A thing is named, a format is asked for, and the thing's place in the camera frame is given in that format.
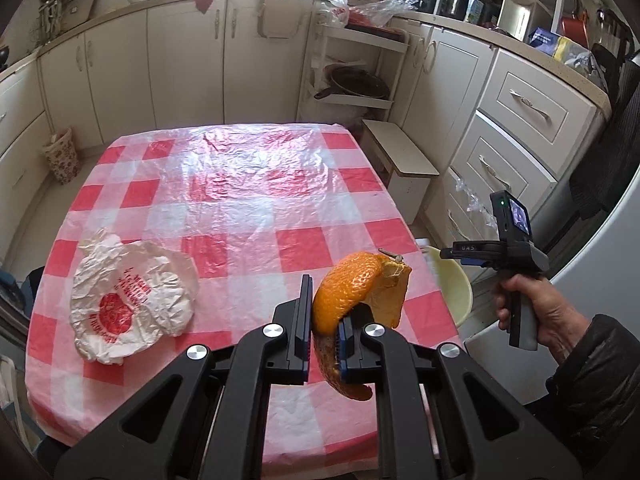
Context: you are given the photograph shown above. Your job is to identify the large orange peel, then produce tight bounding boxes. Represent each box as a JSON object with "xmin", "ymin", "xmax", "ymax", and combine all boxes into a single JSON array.
[{"xmin": 311, "ymin": 252, "xmax": 412, "ymax": 401}]

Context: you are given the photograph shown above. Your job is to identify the white red paper wrapper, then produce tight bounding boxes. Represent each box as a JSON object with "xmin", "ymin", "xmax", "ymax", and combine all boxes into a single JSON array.
[{"xmin": 70, "ymin": 230, "xmax": 200, "ymax": 365}]

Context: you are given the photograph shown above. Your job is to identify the black jacket sleeve forearm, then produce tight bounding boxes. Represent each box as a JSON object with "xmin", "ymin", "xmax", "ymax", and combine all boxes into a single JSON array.
[{"xmin": 526, "ymin": 314, "xmax": 640, "ymax": 479}]

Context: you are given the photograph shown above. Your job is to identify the white kitchen cabinets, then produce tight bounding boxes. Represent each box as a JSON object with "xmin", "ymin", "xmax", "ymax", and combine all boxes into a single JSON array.
[{"xmin": 1, "ymin": 0, "xmax": 612, "ymax": 261}]

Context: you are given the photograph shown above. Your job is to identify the person's right hand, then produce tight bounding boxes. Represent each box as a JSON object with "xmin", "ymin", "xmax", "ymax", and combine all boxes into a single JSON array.
[{"xmin": 494, "ymin": 274, "xmax": 590, "ymax": 365}]

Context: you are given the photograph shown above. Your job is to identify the pale yellow bowl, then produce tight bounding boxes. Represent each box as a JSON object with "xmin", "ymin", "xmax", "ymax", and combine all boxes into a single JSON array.
[{"xmin": 422, "ymin": 246, "xmax": 473, "ymax": 327}]

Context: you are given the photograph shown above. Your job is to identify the white step stool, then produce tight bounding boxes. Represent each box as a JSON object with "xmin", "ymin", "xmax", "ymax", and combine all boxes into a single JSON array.
[{"xmin": 362, "ymin": 119, "xmax": 439, "ymax": 224}]

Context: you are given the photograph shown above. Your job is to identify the red white checkered tablecloth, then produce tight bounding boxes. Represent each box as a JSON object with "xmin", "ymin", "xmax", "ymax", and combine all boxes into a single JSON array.
[{"xmin": 26, "ymin": 125, "xmax": 457, "ymax": 479}]

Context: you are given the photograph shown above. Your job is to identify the black frying pan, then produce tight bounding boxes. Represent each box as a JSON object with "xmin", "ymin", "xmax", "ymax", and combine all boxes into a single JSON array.
[{"xmin": 314, "ymin": 66, "xmax": 390, "ymax": 100}]

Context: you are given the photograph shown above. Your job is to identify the white shelf rack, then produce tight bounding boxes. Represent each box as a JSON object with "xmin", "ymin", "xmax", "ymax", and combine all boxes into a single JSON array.
[{"xmin": 296, "ymin": 23, "xmax": 409, "ymax": 122}]

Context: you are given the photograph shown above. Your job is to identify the floral waste basket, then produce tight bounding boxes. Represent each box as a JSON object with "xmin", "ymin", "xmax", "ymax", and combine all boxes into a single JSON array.
[{"xmin": 42, "ymin": 128, "xmax": 81, "ymax": 185}]

